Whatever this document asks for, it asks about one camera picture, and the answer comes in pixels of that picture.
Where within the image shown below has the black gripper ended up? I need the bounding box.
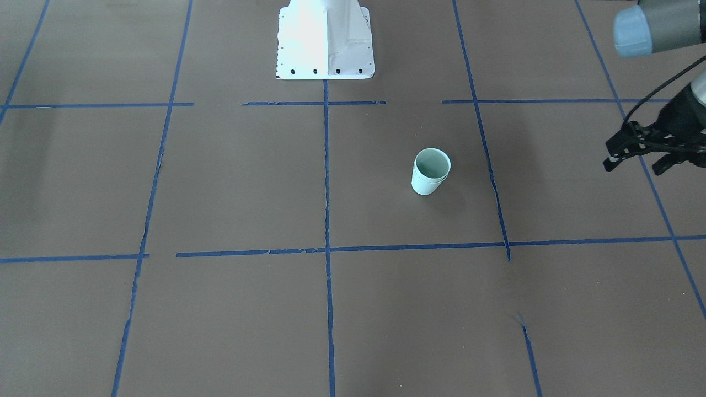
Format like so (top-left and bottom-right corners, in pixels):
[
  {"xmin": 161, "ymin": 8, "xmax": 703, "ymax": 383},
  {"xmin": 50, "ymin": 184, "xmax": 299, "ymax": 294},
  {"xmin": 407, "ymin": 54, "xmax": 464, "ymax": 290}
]
[{"xmin": 603, "ymin": 85, "xmax": 704, "ymax": 173}]

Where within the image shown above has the mint green cup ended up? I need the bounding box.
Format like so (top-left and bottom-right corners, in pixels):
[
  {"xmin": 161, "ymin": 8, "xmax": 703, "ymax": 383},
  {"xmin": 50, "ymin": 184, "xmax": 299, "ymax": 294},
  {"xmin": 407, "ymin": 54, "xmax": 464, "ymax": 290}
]
[
  {"xmin": 413, "ymin": 148, "xmax": 452, "ymax": 183},
  {"xmin": 411, "ymin": 166, "xmax": 449, "ymax": 196}
]

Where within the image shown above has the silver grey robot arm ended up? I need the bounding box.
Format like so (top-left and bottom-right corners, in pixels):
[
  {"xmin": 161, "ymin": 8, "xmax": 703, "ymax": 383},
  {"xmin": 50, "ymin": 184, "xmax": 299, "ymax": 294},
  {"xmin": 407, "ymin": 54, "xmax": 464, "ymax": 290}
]
[{"xmin": 603, "ymin": 1, "xmax": 705, "ymax": 175}]

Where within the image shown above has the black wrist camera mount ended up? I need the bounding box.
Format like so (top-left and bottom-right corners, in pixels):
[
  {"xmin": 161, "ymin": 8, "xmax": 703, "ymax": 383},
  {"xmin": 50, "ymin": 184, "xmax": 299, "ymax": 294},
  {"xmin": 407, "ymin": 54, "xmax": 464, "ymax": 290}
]
[{"xmin": 651, "ymin": 152, "xmax": 705, "ymax": 176}]

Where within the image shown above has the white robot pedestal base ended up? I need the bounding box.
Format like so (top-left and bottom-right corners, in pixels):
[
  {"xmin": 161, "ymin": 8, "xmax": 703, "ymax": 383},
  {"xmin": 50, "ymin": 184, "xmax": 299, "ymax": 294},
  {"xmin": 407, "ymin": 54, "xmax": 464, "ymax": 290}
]
[{"xmin": 275, "ymin": 1, "xmax": 376, "ymax": 81}]

